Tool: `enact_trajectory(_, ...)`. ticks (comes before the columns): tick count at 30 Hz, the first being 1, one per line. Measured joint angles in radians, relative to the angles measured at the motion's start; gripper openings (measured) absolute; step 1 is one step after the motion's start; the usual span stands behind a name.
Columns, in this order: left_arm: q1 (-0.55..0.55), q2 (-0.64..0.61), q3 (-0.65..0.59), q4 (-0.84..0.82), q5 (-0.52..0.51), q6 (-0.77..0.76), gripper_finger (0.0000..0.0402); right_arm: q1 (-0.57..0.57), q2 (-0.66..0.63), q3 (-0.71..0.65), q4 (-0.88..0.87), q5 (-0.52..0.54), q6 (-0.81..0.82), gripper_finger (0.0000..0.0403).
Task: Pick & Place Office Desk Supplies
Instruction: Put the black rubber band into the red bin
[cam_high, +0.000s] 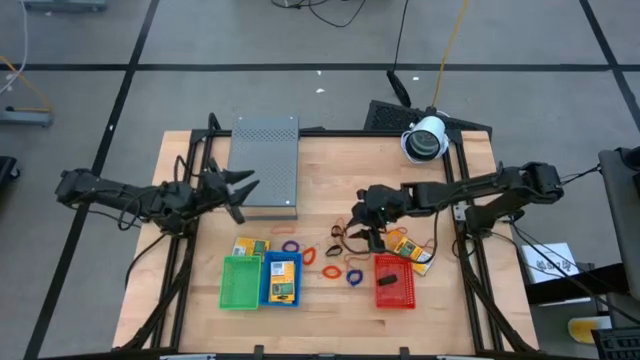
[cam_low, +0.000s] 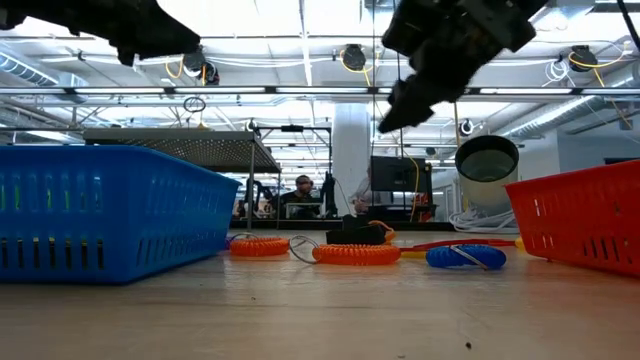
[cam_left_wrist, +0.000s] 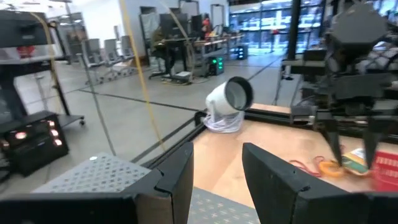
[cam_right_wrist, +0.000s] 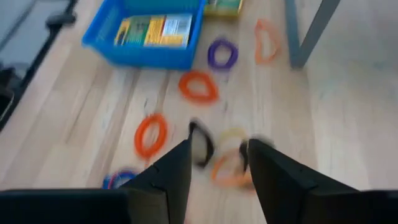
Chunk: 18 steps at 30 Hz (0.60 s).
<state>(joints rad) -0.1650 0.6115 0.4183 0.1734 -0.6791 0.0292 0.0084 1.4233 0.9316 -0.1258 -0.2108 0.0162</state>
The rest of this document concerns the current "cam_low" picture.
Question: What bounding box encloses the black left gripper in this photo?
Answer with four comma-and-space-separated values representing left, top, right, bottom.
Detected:
0, 0, 201, 66

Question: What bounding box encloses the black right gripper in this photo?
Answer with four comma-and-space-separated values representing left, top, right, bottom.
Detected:
378, 0, 549, 134

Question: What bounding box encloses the black coil wristband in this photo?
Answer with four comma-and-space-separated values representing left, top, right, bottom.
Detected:
324, 214, 389, 247

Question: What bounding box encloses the red rubber band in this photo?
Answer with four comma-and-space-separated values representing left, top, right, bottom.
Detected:
398, 237, 519, 253

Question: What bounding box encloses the blue coil wristband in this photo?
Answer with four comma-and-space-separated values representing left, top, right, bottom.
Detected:
425, 243, 508, 272

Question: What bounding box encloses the orange coil wristband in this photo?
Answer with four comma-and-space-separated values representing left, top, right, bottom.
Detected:
229, 235, 292, 258
288, 234, 402, 266

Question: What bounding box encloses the white building column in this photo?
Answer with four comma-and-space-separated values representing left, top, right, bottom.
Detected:
331, 102, 372, 220

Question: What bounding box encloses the black monitor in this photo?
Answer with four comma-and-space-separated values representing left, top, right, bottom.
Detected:
370, 155, 434, 194

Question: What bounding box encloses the overhead light bar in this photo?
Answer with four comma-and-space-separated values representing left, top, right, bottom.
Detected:
0, 85, 640, 97

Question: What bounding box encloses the person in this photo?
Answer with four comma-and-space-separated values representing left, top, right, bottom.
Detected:
349, 167, 374, 217
277, 174, 321, 220

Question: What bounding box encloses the grey perforated metal shelf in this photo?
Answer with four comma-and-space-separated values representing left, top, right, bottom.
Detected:
82, 127, 283, 232

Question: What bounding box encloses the blue plastic basket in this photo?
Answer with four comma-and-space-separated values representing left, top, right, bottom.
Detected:
0, 144, 242, 286

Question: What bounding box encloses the red plastic basket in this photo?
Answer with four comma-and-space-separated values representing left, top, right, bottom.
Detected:
504, 159, 640, 279

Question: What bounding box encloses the black ceiling cable reel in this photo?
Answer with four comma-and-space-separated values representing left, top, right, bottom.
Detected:
568, 44, 600, 73
341, 43, 368, 72
182, 47, 221, 86

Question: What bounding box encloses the thin yellow background cable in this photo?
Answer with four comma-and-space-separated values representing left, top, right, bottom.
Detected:
407, 154, 421, 223

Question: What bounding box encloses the silver ventilation duct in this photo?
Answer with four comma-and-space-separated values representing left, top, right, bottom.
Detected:
499, 94, 640, 141
0, 49, 89, 104

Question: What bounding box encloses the white coiled lamp cable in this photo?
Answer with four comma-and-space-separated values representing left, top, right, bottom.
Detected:
448, 207, 520, 235

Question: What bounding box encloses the black aluminium table frame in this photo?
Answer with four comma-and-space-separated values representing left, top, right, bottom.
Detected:
228, 219, 454, 232

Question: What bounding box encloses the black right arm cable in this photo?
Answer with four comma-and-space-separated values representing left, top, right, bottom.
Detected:
615, 0, 640, 52

